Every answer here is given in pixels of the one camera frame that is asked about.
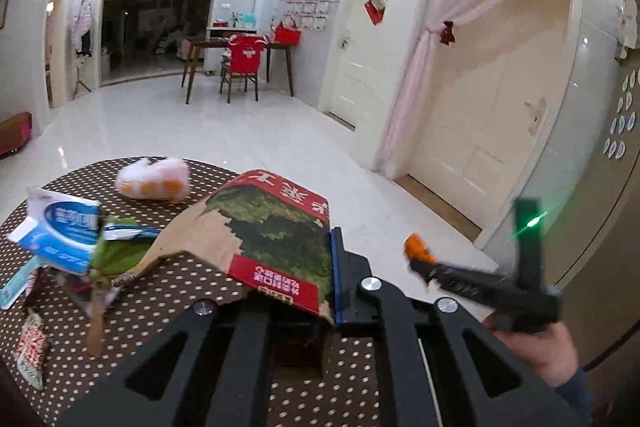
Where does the wooden dining table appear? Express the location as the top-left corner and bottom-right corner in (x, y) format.
(181, 35), (297, 104)

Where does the red door decoration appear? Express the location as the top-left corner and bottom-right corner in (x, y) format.
(363, 0), (387, 26)

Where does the white hanging cloth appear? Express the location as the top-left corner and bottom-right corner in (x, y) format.
(619, 0), (640, 60)

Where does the green wrapper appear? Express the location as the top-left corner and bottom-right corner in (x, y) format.
(91, 214), (167, 289)

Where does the white door with curtain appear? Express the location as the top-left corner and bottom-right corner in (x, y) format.
(394, 0), (586, 254)

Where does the small orange object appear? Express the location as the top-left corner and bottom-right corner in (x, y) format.
(404, 233), (436, 264)

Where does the pale teal packet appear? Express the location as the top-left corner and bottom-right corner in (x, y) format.
(0, 256), (44, 311)

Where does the door handle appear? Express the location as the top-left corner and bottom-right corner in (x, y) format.
(524, 99), (547, 128)

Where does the wooden chair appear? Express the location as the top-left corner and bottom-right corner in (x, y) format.
(219, 38), (269, 104)

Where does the group of white oval stickers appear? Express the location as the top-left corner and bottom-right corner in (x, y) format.
(601, 67), (640, 161)

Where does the red white packet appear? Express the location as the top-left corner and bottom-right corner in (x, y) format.
(15, 311), (52, 391)

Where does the red bag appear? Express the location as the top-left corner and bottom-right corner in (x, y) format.
(272, 18), (303, 47)

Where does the blue white medicine box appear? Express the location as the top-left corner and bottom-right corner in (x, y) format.
(7, 187), (103, 276)

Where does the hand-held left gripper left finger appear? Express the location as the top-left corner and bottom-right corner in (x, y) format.
(60, 298), (281, 427)

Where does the white plastic bag of oranges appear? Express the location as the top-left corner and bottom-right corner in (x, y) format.
(115, 157), (191, 202)

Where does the white blue wrapper strip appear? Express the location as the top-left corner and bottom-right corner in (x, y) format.
(101, 227), (164, 241)

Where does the person's right hand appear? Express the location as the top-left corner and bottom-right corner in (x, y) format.
(481, 318), (584, 392)

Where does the brown polka-dot tablecloth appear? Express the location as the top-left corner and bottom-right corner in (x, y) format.
(0, 157), (426, 427)

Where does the brown snack wrapper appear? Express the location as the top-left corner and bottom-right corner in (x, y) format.
(64, 271), (127, 356)

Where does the person's right forearm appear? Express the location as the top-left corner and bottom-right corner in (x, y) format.
(552, 366), (610, 427)

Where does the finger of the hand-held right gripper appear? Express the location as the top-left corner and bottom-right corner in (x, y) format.
(409, 256), (453, 292)

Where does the red shirt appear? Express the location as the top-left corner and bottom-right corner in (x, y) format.
(227, 34), (269, 74)

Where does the coat stand with pink clothes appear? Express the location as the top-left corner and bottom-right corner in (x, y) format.
(66, 0), (97, 98)

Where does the white door with red decoration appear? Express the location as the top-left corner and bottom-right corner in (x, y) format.
(324, 0), (397, 128)

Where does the group of wall paper sheets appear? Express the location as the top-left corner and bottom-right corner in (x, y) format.
(279, 0), (342, 31)

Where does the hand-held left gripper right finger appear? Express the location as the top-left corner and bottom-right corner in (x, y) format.
(329, 227), (590, 427)

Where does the pink lace curtain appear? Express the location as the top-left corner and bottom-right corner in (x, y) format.
(372, 0), (577, 181)

